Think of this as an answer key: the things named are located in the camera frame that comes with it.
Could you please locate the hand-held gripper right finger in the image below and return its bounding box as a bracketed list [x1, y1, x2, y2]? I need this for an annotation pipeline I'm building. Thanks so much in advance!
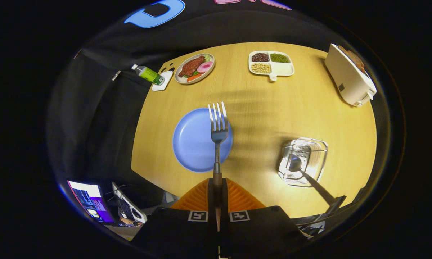
[220, 177, 310, 259]

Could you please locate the white square coaster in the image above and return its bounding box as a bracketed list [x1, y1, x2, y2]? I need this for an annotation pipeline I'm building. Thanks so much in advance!
[152, 70, 174, 91]

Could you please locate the green drink bottle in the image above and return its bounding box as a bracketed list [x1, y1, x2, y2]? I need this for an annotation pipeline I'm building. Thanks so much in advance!
[131, 64, 165, 86]

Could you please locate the metal fork with wooden handle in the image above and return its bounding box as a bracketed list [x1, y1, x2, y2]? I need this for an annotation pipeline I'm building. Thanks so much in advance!
[208, 101, 229, 232]

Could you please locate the blue round plate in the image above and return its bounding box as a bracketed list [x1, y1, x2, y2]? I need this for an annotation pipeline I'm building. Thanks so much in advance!
[172, 108, 234, 173]

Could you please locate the white plate with meat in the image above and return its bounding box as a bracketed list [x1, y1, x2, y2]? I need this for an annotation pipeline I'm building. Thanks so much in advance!
[174, 53, 216, 85]

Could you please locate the computer monitor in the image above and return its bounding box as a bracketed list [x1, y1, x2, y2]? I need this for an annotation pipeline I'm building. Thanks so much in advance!
[67, 180, 116, 223]

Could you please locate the metal spoon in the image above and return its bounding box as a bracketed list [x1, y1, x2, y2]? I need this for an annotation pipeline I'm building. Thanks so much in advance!
[288, 155, 337, 206]

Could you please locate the metal wire basket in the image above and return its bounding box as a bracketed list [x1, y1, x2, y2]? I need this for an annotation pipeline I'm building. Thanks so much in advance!
[278, 137, 329, 187]

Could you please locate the white toaster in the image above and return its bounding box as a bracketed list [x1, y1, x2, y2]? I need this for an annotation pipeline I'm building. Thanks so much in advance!
[324, 44, 377, 108]

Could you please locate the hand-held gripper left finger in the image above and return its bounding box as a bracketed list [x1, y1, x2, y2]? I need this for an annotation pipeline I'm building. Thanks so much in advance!
[131, 178, 216, 259]

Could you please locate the white divided dish with beans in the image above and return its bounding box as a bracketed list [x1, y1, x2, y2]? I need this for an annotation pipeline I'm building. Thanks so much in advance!
[248, 50, 295, 82]

